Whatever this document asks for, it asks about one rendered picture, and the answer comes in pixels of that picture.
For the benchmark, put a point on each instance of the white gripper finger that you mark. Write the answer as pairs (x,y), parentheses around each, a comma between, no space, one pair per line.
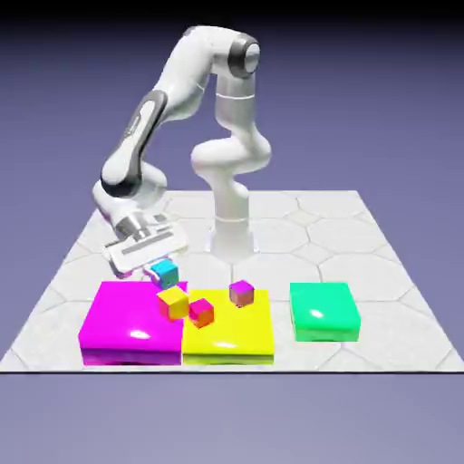
(123,273)
(152,273)

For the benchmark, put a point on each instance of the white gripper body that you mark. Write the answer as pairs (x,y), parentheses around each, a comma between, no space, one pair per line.
(145,248)

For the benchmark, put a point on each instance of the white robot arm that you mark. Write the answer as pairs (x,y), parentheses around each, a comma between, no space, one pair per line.
(232,108)

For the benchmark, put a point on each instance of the small cyan cube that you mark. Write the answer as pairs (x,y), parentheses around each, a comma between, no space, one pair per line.
(166,272)

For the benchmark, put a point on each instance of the small yellow cube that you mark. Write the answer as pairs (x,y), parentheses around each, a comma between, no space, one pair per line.
(174,302)

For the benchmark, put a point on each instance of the small pink cube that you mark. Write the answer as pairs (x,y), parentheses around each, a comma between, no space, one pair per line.
(201,312)

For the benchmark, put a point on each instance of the small purple cube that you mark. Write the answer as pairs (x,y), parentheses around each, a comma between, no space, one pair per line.
(241,291)

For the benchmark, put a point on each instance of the large magenta box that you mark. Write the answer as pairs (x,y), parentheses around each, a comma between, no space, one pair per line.
(127,322)

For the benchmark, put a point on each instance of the large yellow box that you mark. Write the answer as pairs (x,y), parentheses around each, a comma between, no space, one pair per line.
(232,333)

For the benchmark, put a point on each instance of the large green box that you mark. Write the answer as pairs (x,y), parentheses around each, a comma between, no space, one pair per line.
(322,311)

